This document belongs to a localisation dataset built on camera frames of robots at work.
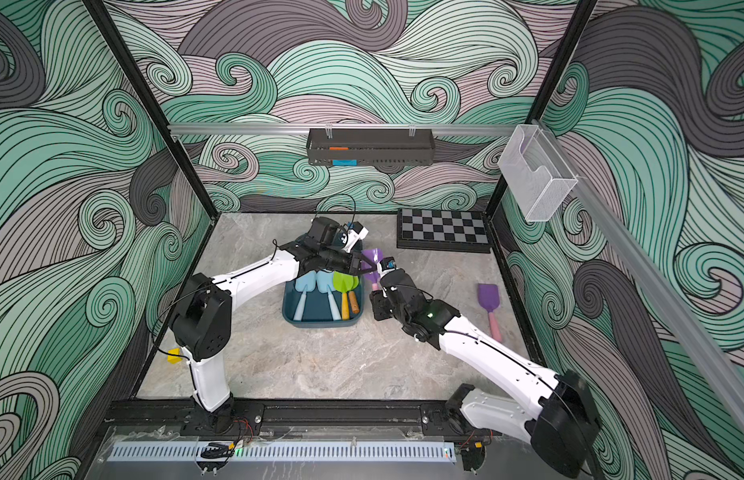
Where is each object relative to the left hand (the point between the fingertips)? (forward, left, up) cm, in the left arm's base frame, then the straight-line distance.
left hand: (374, 264), depth 83 cm
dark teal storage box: (-7, +17, -16) cm, 25 cm away
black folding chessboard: (+26, -27, -14) cm, 40 cm away
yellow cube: (-21, +56, -17) cm, 62 cm away
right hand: (-8, -1, -2) cm, 9 cm away
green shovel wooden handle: (-3, +6, -16) cm, 17 cm away
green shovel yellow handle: (+4, +10, -17) cm, 20 cm away
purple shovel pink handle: (0, -39, -19) cm, 43 cm away
